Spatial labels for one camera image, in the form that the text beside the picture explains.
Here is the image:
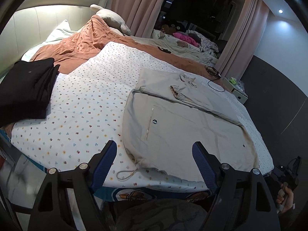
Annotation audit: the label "beige jacket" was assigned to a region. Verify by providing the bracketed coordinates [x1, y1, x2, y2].
[122, 68, 259, 182]

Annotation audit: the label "black folded clothes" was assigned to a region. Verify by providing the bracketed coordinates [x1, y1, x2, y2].
[0, 58, 60, 127]

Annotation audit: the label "person right hand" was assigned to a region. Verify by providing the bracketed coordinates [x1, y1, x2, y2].
[276, 185, 294, 214]

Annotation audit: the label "white floral bed sheet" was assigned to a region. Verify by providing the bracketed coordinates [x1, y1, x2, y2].
[10, 41, 274, 193]

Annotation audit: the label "white bedside cabinet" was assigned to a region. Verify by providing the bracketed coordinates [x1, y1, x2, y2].
[222, 77, 248, 104]

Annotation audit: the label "rust orange quilt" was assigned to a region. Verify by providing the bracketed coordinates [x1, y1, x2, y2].
[31, 15, 222, 85]

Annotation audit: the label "small black device on quilt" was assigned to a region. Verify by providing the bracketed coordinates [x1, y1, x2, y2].
[158, 46, 171, 54]

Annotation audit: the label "right pink curtain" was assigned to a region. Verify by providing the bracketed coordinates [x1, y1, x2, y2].
[215, 0, 269, 79]

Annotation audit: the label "pink curtain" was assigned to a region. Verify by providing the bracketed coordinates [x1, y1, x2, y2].
[111, 0, 164, 38]
[215, 0, 269, 79]

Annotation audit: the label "pink cloth on far bed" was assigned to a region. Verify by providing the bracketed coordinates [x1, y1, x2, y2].
[172, 32, 200, 48]

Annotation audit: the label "beige blanket far bed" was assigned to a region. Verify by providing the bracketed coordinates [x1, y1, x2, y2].
[131, 29, 218, 66]

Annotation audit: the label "white plush pillow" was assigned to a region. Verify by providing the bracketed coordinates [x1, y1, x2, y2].
[90, 4, 131, 35]

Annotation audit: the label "cream padded headboard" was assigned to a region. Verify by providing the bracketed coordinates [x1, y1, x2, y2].
[0, 5, 95, 76]

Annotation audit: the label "left pink curtain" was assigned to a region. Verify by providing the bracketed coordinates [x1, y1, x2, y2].
[111, 0, 164, 38]

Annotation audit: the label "black cable on bed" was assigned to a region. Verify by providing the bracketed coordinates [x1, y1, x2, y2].
[205, 64, 226, 93]

